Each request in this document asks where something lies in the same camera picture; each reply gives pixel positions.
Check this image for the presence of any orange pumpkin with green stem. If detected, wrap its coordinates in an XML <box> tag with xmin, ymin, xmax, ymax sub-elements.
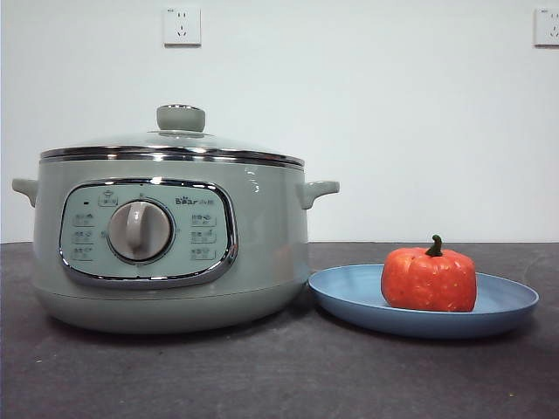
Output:
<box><xmin>380</xmin><ymin>234</ymin><xmax>478</xmax><ymax>313</ymax></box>

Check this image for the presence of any white wall socket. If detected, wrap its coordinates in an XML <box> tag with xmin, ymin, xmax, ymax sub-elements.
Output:
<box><xmin>163</xmin><ymin>5</ymin><xmax>204</xmax><ymax>48</ymax></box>
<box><xmin>533</xmin><ymin>7</ymin><xmax>559</xmax><ymax>48</ymax></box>

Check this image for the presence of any blue plate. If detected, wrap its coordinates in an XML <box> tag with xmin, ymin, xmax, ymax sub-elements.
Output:
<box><xmin>307</xmin><ymin>263</ymin><xmax>540</xmax><ymax>340</ymax></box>

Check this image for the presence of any glass lid with green knob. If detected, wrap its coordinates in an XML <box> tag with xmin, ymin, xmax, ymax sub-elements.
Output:
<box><xmin>38</xmin><ymin>103</ymin><xmax>306</xmax><ymax>168</ymax></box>

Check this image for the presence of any pale green electric steamer pot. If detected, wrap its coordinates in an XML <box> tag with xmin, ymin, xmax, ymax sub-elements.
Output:
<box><xmin>11</xmin><ymin>156</ymin><xmax>341</xmax><ymax>335</ymax></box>

